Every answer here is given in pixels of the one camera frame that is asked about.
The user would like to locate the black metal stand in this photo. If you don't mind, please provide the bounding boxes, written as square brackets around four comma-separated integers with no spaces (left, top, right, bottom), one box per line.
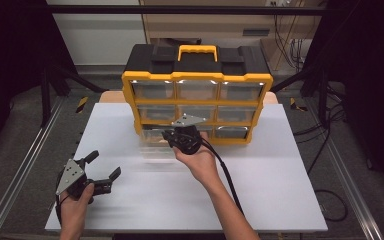
[39,63,109,128]
[271,64,331,128]

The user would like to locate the clear plastic drawer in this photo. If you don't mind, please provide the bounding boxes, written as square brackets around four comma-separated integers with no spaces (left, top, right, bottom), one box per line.
[139,128,178,164]

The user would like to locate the white cabinet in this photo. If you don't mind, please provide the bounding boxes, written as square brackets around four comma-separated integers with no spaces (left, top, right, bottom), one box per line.
[45,0,147,66]

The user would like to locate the set of clear closed drawers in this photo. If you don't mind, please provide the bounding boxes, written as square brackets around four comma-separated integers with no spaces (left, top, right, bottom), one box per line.
[130,79,264,140]

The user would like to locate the white power strip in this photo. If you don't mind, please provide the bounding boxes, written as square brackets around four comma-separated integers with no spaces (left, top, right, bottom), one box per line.
[265,0,294,8]

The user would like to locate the hanging black cables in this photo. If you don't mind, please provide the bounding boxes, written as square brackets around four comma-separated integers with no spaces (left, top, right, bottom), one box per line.
[272,14,308,72]

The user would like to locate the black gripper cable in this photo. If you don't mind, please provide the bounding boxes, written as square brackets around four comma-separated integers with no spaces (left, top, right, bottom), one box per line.
[198,136,245,216]
[54,193,66,226]

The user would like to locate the aluminium frame rail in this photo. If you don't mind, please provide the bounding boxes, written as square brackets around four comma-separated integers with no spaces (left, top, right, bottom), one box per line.
[0,96,66,240]
[304,98,384,240]

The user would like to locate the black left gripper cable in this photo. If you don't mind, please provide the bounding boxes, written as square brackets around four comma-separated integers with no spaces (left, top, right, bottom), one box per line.
[54,193,66,226]

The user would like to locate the black floor cables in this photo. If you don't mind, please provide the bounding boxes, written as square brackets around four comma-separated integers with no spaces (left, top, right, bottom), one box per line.
[293,83,349,223]

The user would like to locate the yellow black striped tape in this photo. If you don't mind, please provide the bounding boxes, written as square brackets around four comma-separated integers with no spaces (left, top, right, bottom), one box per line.
[75,96,89,114]
[289,97,308,113]

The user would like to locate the black horizontal bar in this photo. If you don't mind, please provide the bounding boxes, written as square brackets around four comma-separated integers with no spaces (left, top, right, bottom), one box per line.
[46,4,331,16]

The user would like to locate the yellow black drawer organizer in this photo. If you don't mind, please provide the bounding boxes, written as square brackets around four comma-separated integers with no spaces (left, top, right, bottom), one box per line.
[121,43,274,146]

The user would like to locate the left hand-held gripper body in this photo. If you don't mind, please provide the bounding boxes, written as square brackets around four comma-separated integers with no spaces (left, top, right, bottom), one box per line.
[55,158,113,204]

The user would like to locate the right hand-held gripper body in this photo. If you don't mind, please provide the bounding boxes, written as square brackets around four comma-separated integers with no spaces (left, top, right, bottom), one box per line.
[166,113,208,156]

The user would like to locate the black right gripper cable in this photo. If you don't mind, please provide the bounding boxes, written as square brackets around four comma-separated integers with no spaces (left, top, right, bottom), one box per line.
[198,136,245,216]

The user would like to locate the person's left hand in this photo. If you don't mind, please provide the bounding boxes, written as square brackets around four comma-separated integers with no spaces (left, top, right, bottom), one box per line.
[59,183,96,225]

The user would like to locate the wooden cabinet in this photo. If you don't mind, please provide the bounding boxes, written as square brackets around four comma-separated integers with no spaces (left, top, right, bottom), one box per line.
[139,0,316,72]

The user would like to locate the person's right hand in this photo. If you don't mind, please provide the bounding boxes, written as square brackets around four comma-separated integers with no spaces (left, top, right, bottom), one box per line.
[173,131,220,188]

